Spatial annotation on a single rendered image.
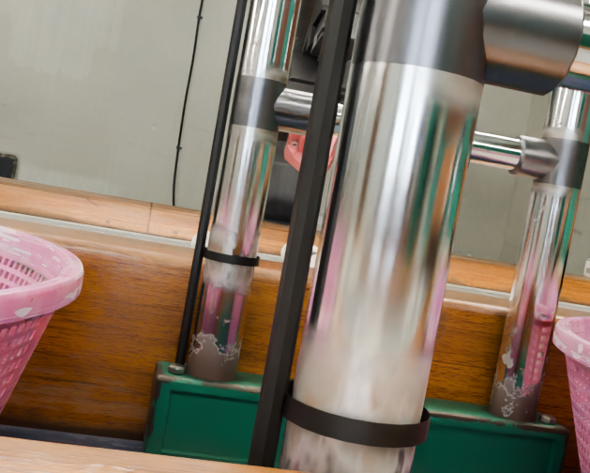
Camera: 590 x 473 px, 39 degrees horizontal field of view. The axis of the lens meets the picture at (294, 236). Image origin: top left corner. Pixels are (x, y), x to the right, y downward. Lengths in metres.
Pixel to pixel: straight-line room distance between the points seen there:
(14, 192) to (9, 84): 1.89
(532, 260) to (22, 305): 0.27
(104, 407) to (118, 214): 0.38
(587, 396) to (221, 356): 0.16
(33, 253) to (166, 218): 0.45
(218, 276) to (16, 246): 0.09
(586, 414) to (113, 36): 2.42
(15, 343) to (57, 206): 0.54
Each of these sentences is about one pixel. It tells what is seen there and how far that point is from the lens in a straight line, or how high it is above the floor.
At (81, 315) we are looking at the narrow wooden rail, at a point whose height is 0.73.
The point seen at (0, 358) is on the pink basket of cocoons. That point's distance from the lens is 0.23.
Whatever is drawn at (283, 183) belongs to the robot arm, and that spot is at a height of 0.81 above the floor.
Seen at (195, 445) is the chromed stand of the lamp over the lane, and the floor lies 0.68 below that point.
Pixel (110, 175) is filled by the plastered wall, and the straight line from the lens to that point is 2.66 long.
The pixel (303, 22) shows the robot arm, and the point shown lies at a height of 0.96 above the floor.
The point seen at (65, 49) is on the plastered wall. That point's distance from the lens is 2.67.
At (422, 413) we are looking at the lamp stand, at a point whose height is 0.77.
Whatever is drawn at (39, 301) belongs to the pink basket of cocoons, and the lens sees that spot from 0.22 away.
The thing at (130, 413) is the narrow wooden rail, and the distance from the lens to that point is 0.41.
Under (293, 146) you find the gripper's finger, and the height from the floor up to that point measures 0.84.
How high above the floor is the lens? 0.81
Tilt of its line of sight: 3 degrees down
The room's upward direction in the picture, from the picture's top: 10 degrees clockwise
